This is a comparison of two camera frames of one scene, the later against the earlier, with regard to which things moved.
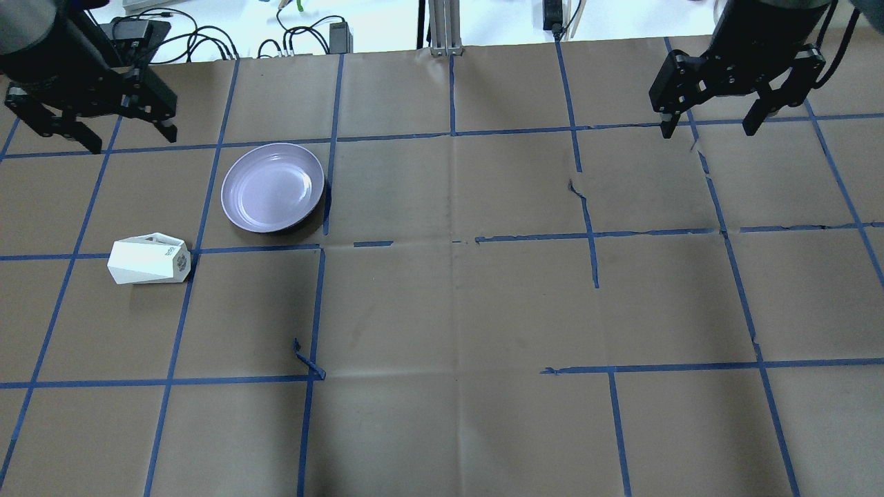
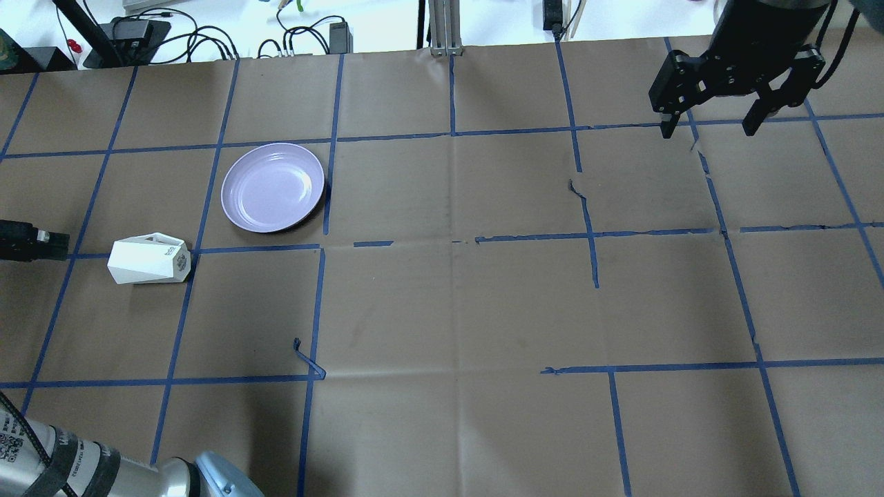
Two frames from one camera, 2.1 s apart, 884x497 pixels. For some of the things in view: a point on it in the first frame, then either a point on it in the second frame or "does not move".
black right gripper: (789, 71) does not move
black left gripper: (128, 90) to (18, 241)
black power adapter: (340, 39) does not move
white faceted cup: (155, 257) does not move
